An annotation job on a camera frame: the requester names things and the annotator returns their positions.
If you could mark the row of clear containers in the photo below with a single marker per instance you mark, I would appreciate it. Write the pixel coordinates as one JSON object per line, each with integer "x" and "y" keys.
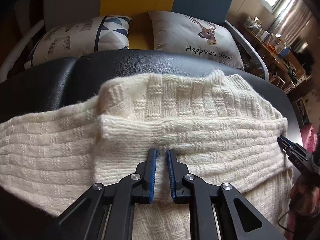
{"x": 260, "y": 31}

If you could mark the black monitor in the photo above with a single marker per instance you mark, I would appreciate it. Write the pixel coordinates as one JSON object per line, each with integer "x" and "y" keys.
{"x": 303, "y": 52}

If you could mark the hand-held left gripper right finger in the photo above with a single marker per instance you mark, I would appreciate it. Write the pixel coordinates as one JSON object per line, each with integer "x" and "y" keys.
{"x": 205, "y": 205}

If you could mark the pale sheer curtain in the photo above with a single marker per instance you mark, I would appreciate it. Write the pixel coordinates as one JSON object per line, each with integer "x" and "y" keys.
{"x": 295, "y": 15}

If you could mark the grey deer print pillow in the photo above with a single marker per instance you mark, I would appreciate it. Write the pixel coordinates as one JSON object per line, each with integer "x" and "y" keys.
{"x": 180, "y": 35}

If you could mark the black padded massage bed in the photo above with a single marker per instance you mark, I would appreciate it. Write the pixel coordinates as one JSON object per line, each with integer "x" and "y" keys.
{"x": 112, "y": 65}

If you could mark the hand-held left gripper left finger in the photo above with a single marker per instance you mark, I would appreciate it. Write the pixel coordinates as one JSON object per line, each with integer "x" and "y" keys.
{"x": 120, "y": 205}

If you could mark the pink cloth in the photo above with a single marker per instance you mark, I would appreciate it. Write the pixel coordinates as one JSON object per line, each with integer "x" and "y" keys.
{"x": 311, "y": 137}

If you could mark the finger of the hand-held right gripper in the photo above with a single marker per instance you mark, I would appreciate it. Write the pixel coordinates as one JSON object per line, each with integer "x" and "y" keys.
{"x": 287, "y": 153}
{"x": 286, "y": 142}

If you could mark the person's right hand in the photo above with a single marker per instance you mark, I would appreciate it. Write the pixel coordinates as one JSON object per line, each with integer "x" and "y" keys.
{"x": 306, "y": 195}

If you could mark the wooden side desk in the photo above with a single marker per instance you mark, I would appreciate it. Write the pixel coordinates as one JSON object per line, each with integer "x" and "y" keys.
{"x": 272, "y": 57}

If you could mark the cream knit sweater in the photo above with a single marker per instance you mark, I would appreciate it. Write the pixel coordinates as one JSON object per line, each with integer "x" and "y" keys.
{"x": 187, "y": 110}

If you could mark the blue round mirror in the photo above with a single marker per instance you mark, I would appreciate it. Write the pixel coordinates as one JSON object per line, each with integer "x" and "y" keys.
{"x": 284, "y": 52}

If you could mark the bear print pillow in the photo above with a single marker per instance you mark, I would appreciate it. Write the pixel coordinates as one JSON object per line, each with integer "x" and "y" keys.
{"x": 75, "y": 40}

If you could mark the oranges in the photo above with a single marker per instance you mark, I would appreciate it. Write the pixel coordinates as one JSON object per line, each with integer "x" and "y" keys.
{"x": 271, "y": 47}

